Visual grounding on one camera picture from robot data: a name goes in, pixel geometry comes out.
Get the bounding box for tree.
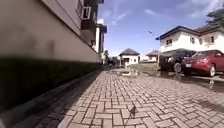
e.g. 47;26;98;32
205;7;224;28

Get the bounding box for black car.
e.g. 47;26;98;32
158;49;198;74

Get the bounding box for red car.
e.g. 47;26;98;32
180;49;224;78

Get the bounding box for small house with dark roof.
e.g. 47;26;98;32
145;49;161;63

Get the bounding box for pale boundary wall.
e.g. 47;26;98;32
0;0;103;64

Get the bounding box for white multi-storey building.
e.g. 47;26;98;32
94;18;108;56

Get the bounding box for small white house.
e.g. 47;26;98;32
118;47;141;66

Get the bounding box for puddle of water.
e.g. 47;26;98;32
114;68;161;78

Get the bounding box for white two-storey house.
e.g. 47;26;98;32
155;24;224;54

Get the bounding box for distant trees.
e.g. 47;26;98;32
103;49;121;66

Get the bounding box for brick paved road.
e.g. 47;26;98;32
33;68;224;128

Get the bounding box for grass patch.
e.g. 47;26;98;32
128;62;161;72

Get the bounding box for multi-storey building with balcony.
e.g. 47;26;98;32
74;0;105;51

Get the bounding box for concrete kerb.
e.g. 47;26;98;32
0;69;101;128

